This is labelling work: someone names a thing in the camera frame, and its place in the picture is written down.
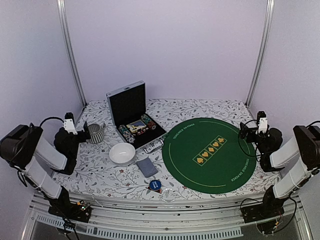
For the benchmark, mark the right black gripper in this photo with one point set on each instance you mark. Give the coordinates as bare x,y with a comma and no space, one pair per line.
244,133

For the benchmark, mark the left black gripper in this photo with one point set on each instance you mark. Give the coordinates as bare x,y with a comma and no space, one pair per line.
83,137

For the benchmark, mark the blue small blind button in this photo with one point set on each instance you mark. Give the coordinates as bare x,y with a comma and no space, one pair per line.
155,185

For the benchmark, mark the clear acrylic dealer button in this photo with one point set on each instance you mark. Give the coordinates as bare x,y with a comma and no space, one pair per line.
168,195

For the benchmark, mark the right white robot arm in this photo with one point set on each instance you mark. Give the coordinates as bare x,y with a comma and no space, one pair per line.
301,153

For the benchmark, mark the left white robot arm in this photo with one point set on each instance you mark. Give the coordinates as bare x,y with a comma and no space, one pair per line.
26,149

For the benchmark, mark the striped ceramic mug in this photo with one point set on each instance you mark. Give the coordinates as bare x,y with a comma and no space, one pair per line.
96,132

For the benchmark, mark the floral tablecloth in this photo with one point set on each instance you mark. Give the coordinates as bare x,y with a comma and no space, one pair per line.
96,175

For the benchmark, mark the left poker chip stack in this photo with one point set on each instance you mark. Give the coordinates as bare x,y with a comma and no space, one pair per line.
125,132

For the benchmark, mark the poker chip stack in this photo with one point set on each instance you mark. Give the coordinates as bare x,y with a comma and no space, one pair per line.
148,122
125,132

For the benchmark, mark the white ceramic bowl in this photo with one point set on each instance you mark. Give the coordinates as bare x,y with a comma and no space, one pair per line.
122,154

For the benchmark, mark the round green poker mat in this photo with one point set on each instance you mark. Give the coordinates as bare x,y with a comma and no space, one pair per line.
205,155

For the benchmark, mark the boxed playing card deck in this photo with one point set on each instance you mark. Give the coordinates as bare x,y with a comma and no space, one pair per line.
136,126

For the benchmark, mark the right poker chip stack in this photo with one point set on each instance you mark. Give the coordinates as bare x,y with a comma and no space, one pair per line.
148,122

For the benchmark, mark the red black triangle card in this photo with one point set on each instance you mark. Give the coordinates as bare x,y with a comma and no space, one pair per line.
155,190

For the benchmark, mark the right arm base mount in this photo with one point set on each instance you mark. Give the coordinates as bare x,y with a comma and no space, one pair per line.
261,211

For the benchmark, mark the right aluminium frame post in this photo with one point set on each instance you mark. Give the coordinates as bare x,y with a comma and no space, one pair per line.
267,24

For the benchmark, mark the aluminium frame post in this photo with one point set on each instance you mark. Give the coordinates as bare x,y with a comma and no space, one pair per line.
267,24
61,7

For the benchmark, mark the left aluminium frame post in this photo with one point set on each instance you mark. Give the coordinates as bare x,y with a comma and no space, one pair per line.
61,7

